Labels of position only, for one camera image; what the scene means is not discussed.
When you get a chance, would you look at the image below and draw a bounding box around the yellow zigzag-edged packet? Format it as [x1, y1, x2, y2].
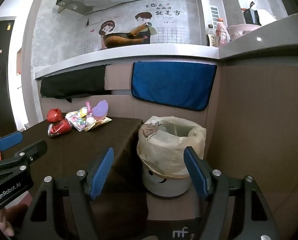
[75, 107, 89, 118]

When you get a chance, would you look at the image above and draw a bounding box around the dark brown table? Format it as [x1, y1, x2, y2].
[4, 112, 149, 240]

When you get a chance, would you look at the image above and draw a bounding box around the white trash bin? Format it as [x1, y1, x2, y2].
[141, 164, 192, 197]

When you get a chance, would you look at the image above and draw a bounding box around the grey kitchen countertop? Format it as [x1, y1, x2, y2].
[34, 17, 298, 80]

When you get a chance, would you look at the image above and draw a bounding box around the round foil cup lid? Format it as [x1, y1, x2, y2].
[47, 108, 64, 123]

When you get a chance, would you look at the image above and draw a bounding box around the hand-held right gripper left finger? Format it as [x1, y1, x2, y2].
[19, 147, 114, 240]

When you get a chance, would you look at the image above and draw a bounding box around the black refrigerator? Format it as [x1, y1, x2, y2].
[0, 20, 17, 133]

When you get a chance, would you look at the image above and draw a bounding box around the red paper cup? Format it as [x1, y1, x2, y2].
[48, 119, 72, 138]

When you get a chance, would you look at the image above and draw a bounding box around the pink and cream snack packet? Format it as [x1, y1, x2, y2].
[65, 111, 88, 132]

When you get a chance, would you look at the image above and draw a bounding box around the pink lollipop-shaped wrapper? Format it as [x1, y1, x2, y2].
[85, 100, 109, 120]

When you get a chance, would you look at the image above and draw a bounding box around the pink plastic basket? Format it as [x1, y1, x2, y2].
[226, 24, 262, 40]

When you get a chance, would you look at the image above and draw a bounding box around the dark floor mat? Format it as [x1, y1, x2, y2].
[149, 217, 204, 240]

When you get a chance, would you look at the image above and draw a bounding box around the blue cloth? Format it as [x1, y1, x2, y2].
[131, 61, 217, 112]

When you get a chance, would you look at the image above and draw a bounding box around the person's left hand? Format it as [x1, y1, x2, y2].
[0, 204, 16, 239]

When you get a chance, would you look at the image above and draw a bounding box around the beige plastic bin liner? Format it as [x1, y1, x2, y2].
[137, 116, 207, 179]

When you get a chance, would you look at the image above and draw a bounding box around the dark sauce bottle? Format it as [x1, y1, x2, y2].
[206, 24, 216, 47]

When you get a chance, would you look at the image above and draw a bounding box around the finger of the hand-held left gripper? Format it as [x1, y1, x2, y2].
[0, 140, 48, 180]
[0, 131, 23, 159]

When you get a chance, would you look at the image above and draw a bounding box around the cream noodle snack packet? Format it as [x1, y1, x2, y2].
[85, 116, 112, 132]

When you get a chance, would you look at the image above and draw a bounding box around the dark wok with wooden handle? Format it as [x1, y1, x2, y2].
[103, 22, 152, 48]

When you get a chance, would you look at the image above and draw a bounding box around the cartoon couple wall decal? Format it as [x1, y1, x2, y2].
[85, 2, 182, 50]

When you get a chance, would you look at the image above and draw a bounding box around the red-capped drink bottle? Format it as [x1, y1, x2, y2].
[215, 18, 231, 47]

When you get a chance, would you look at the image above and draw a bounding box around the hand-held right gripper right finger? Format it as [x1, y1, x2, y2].
[183, 146, 282, 240]

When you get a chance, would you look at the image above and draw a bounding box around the black cloth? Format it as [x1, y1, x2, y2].
[40, 64, 112, 103]

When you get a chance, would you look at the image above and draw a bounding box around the white vented panel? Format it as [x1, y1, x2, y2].
[209, 5, 220, 30]

